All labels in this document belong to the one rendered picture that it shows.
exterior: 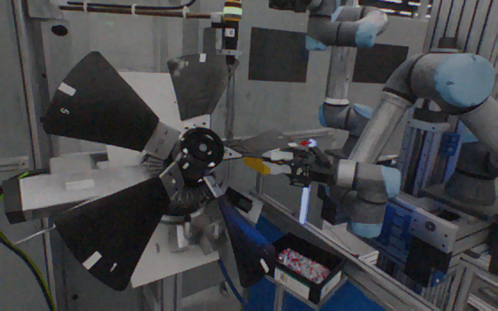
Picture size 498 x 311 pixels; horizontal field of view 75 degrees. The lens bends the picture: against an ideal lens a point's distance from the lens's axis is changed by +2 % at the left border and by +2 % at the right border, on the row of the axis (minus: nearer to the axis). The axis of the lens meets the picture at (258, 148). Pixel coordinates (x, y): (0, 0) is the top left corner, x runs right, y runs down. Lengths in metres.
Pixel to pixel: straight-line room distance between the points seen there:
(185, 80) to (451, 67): 0.70
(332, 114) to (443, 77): 0.75
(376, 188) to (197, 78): 0.59
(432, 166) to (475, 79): 0.66
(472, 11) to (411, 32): 3.91
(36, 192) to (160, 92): 0.53
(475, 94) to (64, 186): 0.98
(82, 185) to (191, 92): 0.38
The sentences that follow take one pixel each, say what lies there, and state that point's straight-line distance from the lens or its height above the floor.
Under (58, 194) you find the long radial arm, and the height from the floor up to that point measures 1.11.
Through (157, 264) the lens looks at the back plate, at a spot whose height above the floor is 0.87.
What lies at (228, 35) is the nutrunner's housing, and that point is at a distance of 0.86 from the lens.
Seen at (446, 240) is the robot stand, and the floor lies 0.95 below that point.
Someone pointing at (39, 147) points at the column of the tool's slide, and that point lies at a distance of 1.36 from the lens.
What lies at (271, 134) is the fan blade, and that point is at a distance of 1.07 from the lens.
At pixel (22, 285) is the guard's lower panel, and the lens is 1.79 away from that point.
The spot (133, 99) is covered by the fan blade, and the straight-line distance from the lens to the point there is 0.86.
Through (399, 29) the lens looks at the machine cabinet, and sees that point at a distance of 5.26.
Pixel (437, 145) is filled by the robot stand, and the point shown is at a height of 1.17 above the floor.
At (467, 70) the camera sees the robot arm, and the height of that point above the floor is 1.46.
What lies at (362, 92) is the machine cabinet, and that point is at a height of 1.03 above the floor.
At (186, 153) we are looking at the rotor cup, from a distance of 0.80.
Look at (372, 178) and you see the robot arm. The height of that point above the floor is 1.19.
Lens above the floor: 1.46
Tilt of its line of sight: 16 degrees down
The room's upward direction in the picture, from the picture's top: 5 degrees clockwise
